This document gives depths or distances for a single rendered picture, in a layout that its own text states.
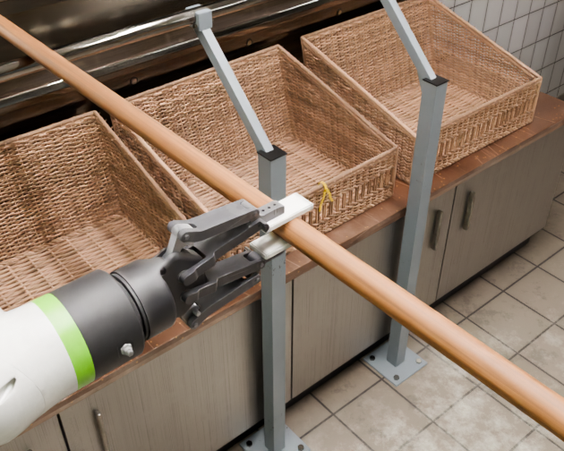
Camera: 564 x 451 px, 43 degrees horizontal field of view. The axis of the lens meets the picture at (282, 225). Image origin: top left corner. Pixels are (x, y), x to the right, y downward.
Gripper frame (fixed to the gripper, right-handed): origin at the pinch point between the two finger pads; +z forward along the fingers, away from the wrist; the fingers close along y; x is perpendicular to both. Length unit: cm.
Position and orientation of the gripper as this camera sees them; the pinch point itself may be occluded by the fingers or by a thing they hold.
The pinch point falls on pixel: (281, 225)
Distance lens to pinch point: 80.0
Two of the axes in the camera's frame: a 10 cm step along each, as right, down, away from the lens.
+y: 0.0, 7.9, 6.1
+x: 6.6, 4.6, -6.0
